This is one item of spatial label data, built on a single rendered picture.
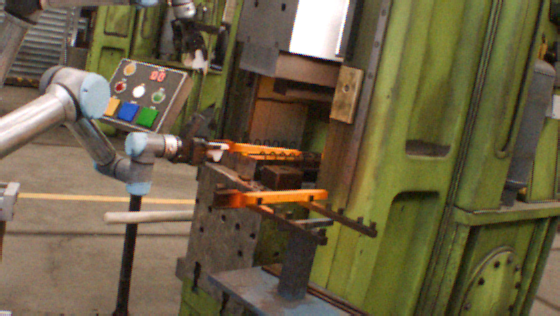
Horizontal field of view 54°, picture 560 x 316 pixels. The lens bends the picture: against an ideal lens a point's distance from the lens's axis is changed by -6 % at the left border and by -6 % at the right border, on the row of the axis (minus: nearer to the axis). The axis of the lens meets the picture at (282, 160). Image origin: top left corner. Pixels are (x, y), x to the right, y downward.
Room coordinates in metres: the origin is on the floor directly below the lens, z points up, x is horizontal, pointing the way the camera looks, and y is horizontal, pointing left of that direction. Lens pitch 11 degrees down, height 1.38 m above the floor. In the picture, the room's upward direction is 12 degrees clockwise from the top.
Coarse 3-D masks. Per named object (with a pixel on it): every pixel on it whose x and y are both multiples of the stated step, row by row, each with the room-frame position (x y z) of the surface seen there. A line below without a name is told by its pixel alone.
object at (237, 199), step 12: (216, 192) 1.47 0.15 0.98; (228, 192) 1.49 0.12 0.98; (240, 192) 1.51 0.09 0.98; (252, 192) 1.58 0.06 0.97; (264, 192) 1.61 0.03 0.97; (276, 192) 1.64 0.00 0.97; (288, 192) 1.67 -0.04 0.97; (300, 192) 1.70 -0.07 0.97; (312, 192) 1.73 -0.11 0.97; (324, 192) 1.77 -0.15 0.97; (216, 204) 1.47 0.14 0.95; (228, 204) 1.50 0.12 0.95; (240, 204) 1.52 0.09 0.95
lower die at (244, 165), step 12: (228, 156) 2.06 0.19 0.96; (240, 156) 2.01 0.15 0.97; (252, 156) 1.97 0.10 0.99; (288, 156) 2.10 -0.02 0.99; (300, 156) 2.14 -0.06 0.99; (312, 156) 2.18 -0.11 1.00; (240, 168) 2.00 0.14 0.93; (252, 168) 1.96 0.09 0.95; (252, 180) 1.95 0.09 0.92; (312, 180) 2.13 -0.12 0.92
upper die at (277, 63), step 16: (256, 48) 2.04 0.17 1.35; (272, 48) 1.97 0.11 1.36; (240, 64) 2.09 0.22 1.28; (256, 64) 2.02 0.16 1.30; (272, 64) 1.96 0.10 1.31; (288, 64) 1.98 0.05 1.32; (304, 64) 2.03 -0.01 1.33; (320, 64) 2.08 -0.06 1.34; (336, 64) 2.13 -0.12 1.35; (304, 80) 2.04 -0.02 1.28; (320, 80) 2.09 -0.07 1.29; (336, 80) 2.14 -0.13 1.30
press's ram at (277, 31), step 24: (264, 0) 2.04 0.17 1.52; (288, 0) 1.95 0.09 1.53; (312, 0) 1.94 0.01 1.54; (336, 0) 2.02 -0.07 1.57; (240, 24) 2.12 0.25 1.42; (264, 24) 2.02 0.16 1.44; (288, 24) 1.93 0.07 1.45; (312, 24) 1.96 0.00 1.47; (336, 24) 2.03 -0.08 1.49; (288, 48) 1.91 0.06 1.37; (312, 48) 1.97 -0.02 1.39; (336, 48) 2.05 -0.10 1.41
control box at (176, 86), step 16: (128, 64) 2.40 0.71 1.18; (144, 64) 2.38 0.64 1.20; (112, 80) 2.37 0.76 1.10; (128, 80) 2.35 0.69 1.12; (144, 80) 2.33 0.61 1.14; (176, 80) 2.29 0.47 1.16; (192, 80) 2.34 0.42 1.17; (112, 96) 2.33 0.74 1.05; (128, 96) 2.31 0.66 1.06; (144, 96) 2.28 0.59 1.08; (176, 96) 2.26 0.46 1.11; (160, 112) 2.22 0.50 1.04; (176, 112) 2.28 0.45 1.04; (128, 128) 2.26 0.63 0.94; (144, 128) 2.20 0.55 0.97; (160, 128) 2.19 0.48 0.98
